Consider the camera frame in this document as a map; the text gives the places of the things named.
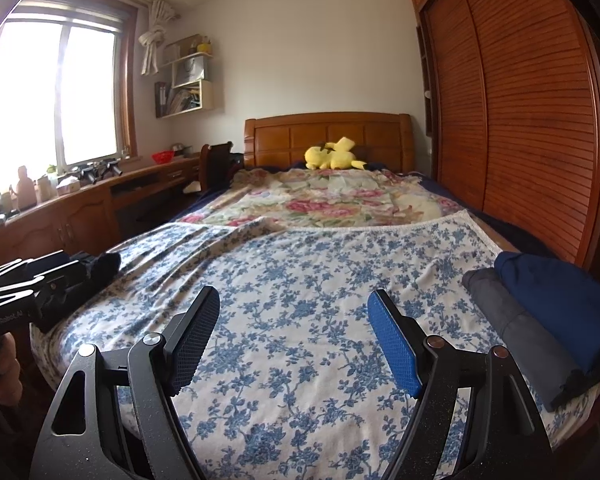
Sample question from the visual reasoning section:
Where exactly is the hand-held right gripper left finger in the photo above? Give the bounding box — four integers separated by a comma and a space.
29, 285, 222, 480

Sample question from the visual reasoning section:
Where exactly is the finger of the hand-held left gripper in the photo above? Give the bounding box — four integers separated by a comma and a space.
0, 251, 73, 291
0, 260, 87, 311

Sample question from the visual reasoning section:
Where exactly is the pink floral quilt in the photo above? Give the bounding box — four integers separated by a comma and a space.
172, 166, 466, 233

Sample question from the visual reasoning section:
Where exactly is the white wall shelf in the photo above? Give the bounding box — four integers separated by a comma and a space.
154, 34, 216, 120

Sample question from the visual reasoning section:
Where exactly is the blue floral blanket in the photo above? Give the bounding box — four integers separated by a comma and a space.
30, 209, 600, 480

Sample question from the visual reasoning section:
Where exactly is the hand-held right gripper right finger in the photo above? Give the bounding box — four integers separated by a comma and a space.
367, 288, 553, 480

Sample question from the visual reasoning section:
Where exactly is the wooden bed headboard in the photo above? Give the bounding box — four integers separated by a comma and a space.
244, 112, 413, 176

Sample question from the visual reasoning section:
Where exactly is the long wooden desk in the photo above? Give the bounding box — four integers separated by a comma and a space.
0, 152, 206, 281

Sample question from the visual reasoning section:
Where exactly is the wooden framed window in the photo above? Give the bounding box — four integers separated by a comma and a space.
0, 0, 140, 196

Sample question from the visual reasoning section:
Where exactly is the person's left hand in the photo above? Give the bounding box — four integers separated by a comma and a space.
0, 332, 25, 403

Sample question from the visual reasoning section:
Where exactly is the navy folded cloth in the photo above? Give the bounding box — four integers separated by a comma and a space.
494, 251, 600, 376

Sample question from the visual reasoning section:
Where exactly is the dark folded cloth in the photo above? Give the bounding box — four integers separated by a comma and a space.
547, 367, 600, 413

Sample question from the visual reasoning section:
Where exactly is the black button coat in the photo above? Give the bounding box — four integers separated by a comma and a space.
32, 251, 122, 333

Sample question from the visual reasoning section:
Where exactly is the tied white curtain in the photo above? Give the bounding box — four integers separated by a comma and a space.
139, 0, 177, 77

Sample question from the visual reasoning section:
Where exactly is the black metal tool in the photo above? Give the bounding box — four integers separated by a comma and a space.
77, 159, 123, 185

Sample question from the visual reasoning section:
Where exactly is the wooden slatted wardrobe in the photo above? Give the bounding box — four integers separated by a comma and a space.
407, 0, 600, 281

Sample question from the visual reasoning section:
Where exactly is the dark wooden chair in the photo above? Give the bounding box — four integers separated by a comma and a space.
200, 141, 233, 193

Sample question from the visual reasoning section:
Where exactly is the brown bottle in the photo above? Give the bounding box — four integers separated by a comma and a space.
16, 165, 37, 211

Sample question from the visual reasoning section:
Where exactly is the yellow plush toy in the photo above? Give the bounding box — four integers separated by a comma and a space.
304, 136, 368, 172

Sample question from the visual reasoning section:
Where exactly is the grey folded cloth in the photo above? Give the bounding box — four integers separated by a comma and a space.
462, 267, 588, 406

